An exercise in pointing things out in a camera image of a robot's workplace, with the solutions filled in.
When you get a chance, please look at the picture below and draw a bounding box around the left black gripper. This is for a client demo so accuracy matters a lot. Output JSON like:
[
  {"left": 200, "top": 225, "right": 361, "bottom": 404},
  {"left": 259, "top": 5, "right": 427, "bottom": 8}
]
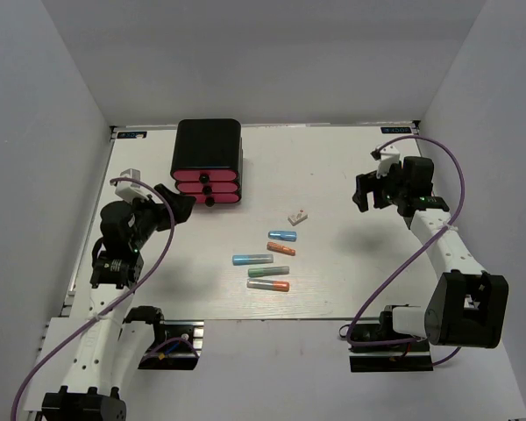
[{"left": 127, "top": 184, "right": 196, "bottom": 251}]

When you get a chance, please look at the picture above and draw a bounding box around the pink top drawer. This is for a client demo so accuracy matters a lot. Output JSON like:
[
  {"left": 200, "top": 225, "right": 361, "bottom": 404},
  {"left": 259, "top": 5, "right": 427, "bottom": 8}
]
[{"left": 171, "top": 168, "right": 238, "bottom": 183}]

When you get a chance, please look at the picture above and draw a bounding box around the pink middle drawer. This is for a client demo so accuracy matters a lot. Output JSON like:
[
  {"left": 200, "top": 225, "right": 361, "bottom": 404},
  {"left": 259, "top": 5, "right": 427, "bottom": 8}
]
[{"left": 175, "top": 181, "right": 239, "bottom": 195}]

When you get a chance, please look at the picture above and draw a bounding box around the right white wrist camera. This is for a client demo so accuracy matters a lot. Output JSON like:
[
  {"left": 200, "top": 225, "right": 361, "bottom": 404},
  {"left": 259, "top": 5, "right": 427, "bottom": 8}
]
[{"left": 371, "top": 146, "right": 401, "bottom": 179}]

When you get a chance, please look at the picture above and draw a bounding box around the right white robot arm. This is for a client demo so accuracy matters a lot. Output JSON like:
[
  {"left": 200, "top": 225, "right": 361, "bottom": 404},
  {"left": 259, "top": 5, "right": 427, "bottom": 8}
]
[{"left": 352, "top": 151, "right": 508, "bottom": 350}]

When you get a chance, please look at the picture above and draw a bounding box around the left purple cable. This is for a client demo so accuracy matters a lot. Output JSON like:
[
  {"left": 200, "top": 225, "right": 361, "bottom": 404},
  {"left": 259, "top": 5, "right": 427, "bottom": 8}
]
[{"left": 10, "top": 177, "right": 177, "bottom": 421}]

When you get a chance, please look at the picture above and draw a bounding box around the light blue clear tube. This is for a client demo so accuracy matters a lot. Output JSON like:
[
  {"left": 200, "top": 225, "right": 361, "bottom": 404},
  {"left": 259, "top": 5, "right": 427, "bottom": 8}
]
[{"left": 231, "top": 253, "right": 274, "bottom": 266}]

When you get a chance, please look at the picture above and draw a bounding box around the green clear tube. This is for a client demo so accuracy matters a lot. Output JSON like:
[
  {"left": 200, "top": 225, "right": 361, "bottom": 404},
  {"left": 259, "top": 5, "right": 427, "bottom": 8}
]
[{"left": 247, "top": 266, "right": 289, "bottom": 278}]

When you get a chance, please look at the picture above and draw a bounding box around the white eraser with red label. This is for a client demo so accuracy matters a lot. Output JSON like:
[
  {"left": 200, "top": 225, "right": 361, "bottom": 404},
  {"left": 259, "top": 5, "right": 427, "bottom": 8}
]
[{"left": 288, "top": 210, "right": 308, "bottom": 226}]

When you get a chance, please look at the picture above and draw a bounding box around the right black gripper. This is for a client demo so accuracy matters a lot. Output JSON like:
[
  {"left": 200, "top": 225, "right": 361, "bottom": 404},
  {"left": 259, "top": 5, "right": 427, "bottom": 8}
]
[{"left": 353, "top": 161, "right": 409, "bottom": 212}]

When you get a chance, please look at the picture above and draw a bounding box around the left blue corner label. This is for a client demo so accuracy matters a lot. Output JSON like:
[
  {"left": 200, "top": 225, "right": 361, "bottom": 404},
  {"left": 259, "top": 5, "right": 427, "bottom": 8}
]
[{"left": 117, "top": 131, "right": 147, "bottom": 139}]

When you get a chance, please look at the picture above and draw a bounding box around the clear tube orange cap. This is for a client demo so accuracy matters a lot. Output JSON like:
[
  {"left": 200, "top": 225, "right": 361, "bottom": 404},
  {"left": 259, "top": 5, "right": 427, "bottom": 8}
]
[{"left": 246, "top": 279, "right": 290, "bottom": 292}]

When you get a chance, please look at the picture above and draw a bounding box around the pink drawer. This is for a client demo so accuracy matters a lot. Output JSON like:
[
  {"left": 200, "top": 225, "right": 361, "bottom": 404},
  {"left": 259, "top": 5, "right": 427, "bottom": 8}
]
[
  {"left": 171, "top": 168, "right": 238, "bottom": 183},
  {"left": 175, "top": 181, "right": 239, "bottom": 195},
  {"left": 190, "top": 193, "right": 241, "bottom": 207}
]

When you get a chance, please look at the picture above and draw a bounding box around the blue corner label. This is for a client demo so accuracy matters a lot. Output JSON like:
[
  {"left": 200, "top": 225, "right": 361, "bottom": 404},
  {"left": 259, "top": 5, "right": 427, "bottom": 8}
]
[
  {"left": 380, "top": 126, "right": 413, "bottom": 135},
  {"left": 117, "top": 131, "right": 147, "bottom": 139}
]

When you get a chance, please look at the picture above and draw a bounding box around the orange pen refill tube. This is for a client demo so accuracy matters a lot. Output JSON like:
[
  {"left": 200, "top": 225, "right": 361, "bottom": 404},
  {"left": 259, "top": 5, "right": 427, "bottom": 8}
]
[{"left": 267, "top": 242, "right": 296, "bottom": 256}]

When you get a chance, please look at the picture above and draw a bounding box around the black drawer cabinet shell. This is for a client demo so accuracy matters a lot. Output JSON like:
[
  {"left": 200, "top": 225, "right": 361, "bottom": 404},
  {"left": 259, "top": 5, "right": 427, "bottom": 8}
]
[{"left": 170, "top": 118, "right": 243, "bottom": 196}]

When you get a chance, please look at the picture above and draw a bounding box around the blue pen refill tube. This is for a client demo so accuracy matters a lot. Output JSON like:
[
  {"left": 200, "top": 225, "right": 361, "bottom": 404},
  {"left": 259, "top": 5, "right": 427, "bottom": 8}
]
[{"left": 268, "top": 230, "right": 297, "bottom": 242}]

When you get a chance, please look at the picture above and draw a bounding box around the right blue corner label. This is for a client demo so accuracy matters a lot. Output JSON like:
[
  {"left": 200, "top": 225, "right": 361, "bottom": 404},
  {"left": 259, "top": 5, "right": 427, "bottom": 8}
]
[{"left": 380, "top": 126, "right": 413, "bottom": 135}]

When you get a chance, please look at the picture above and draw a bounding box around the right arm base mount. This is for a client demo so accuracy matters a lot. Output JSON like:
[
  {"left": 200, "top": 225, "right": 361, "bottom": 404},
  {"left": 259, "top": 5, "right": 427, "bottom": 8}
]
[{"left": 349, "top": 321, "right": 433, "bottom": 374}]

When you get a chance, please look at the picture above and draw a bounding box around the pink bottom drawer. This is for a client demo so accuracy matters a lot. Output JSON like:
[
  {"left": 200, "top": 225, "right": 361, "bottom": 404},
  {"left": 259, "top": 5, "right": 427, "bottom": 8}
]
[{"left": 190, "top": 193, "right": 241, "bottom": 207}]

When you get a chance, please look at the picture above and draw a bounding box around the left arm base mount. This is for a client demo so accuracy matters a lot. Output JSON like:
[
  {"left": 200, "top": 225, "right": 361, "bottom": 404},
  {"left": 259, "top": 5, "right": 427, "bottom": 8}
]
[{"left": 139, "top": 320, "right": 204, "bottom": 371}]

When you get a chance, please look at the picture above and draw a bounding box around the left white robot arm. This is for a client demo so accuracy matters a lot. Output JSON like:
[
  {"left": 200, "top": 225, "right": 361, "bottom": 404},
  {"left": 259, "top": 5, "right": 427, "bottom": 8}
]
[{"left": 41, "top": 180, "right": 195, "bottom": 420}]

